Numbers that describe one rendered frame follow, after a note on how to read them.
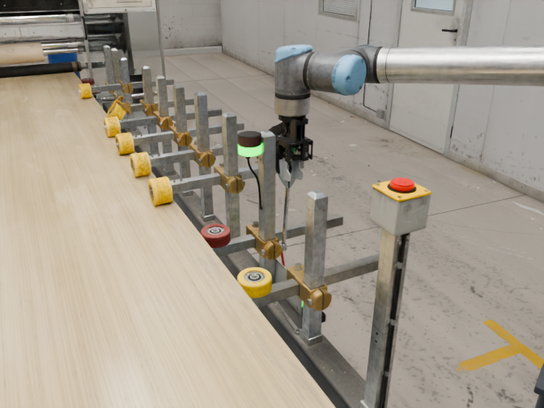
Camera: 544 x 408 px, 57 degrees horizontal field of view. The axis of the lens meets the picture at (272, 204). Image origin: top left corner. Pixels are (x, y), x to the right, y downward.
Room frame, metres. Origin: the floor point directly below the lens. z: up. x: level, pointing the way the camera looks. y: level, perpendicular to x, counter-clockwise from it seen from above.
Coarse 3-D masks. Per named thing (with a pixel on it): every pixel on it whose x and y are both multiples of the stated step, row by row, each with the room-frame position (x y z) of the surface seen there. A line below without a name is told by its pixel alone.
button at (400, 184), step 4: (392, 180) 0.77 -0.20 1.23; (396, 180) 0.77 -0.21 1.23; (400, 180) 0.77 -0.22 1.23; (404, 180) 0.77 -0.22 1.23; (408, 180) 0.77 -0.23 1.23; (392, 184) 0.76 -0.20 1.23; (396, 184) 0.75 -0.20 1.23; (400, 184) 0.75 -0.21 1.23; (404, 184) 0.75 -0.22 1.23; (408, 184) 0.75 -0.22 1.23; (412, 184) 0.75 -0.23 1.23; (396, 188) 0.75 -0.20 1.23; (400, 188) 0.75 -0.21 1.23; (404, 188) 0.74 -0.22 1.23; (408, 188) 0.75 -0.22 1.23; (412, 188) 0.75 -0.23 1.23
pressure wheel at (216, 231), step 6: (204, 228) 1.20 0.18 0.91; (210, 228) 1.21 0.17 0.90; (216, 228) 1.19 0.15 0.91; (222, 228) 1.21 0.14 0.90; (228, 228) 1.20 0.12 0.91; (204, 234) 1.17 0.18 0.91; (210, 234) 1.17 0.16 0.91; (216, 234) 1.17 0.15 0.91; (222, 234) 1.17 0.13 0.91; (228, 234) 1.18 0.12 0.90; (210, 240) 1.15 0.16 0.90; (216, 240) 1.15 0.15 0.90; (222, 240) 1.16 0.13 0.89; (228, 240) 1.18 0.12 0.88; (210, 246) 1.15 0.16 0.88; (216, 246) 1.15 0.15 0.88; (222, 246) 1.16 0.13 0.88
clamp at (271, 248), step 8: (248, 232) 1.27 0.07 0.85; (256, 232) 1.24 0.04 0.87; (256, 240) 1.22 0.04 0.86; (272, 240) 1.20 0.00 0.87; (256, 248) 1.23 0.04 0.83; (264, 248) 1.18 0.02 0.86; (272, 248) 1.18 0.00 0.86; (280, 248) 1.19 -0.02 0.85; (264, 256) 1.19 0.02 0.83; (272, 256) 1.18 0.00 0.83
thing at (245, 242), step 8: (328, 216) 1.37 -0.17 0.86; (336, 216) 1.37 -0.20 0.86; (296, 224) 1.31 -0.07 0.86; (304, 224) 1.31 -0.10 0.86; (328, 224) 1.34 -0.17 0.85; (336, 224) 1.35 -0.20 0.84; (280, 232) 1.27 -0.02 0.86; (288, 232) 1.28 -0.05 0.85; (296, 232) 1.29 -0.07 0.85; (304, 232) 1.30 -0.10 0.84; (232, 240) 1.22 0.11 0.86; (240, 240) 1.22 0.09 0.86; (248, 240) 1.22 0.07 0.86; (280, 240) 1.27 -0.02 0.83; (224, 248) 1.19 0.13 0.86; (232, 248) 1.20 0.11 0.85; (240, 248) 1.21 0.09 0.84; (248, 248) 1.22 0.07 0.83
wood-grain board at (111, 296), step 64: (0, 128) 2.16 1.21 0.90; (64, 128) 2.16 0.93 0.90; (0, 192) 1.46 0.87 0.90; (64, 192) 1.46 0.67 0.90; (128, 192) 1.46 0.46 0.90; (0, 256) 1.07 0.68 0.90; (64, 256) 1.07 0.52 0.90; (128, 256) 1.07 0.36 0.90; (192, 256) 1.07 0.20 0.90; (0, 320) 0.82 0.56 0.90; (64, 320) 0.82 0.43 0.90; (128, 320) 0.82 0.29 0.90; (192, 320) 0.82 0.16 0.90; (256, 320) 0.82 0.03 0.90; (0, 384) 0.65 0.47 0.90; (64, 384) 0.65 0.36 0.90; (128, 384) 0.65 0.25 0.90; (192, 384) 0.65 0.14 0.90; (256, 384) 0.65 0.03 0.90
